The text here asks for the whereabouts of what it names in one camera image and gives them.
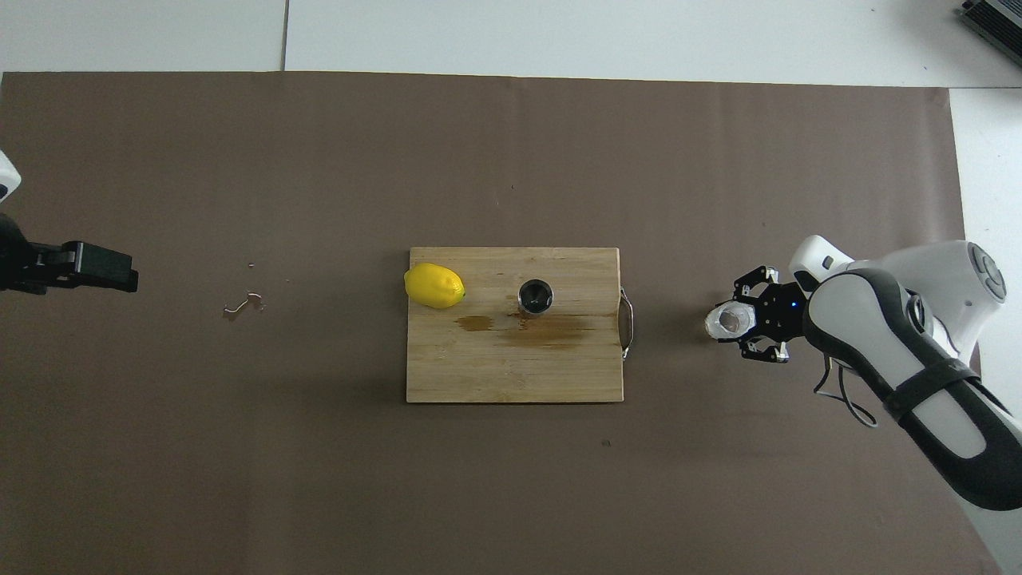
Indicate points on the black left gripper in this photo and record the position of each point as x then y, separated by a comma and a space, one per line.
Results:
12, 263

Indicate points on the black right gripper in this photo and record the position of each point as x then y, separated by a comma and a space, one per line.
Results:
781, 311

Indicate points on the clear crinkled plastic cup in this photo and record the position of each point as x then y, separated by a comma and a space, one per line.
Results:
715, 323

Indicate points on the steel cocktail jigger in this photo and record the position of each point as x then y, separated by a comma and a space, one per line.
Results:
535, 299

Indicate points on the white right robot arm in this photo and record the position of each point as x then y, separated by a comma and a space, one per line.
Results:
942, 279

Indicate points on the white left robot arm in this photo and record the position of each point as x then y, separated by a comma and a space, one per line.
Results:
8, 176

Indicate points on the wooden cutting board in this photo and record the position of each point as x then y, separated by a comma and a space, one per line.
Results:
519, 367

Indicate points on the brown paper table mat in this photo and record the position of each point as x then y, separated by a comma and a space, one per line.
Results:
319, 479

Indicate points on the yellow lemon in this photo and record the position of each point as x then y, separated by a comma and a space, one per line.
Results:
435, 286

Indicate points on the grey ribbed metal device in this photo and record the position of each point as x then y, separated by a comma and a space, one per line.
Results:
998, 12

